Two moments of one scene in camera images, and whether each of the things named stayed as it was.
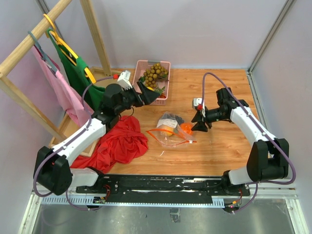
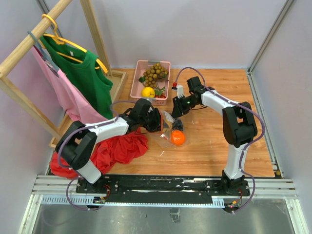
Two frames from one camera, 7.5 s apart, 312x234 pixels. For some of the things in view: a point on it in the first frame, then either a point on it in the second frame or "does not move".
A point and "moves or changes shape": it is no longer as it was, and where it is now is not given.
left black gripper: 149,95 -> 156,126
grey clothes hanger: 43,54 does not move
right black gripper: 200,126 -> 178,109
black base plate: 162,189 does not move
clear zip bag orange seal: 173,131 moves or changes shape
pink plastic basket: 155,75 does not move
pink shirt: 71,101 does not move
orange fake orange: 186,127 -> 177,137
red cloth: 124,141 does not move
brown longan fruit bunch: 156,72 does not move
